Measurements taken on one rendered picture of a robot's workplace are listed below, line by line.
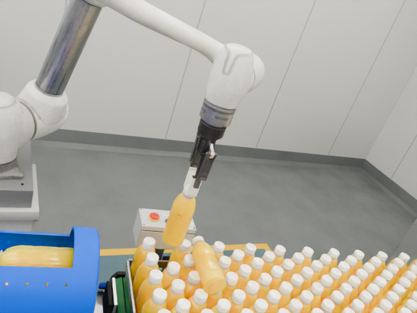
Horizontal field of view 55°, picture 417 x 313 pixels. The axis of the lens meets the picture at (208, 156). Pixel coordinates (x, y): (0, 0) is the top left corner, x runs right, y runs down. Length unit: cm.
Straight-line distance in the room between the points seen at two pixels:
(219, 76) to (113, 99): 295
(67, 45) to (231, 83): 66
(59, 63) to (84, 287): 78
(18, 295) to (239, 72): 73
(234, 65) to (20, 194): 88
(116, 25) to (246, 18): 123
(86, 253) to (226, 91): 53
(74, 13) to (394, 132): 489
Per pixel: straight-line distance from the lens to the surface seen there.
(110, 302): 123
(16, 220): 159
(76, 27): 144
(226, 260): 139
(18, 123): 150
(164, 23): 117
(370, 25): 501
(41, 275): 105
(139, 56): 382
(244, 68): 102
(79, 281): 106
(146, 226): 141
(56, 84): 154
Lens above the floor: 196
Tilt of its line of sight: 26 degrees down
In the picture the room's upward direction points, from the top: 19 degrees clockwise
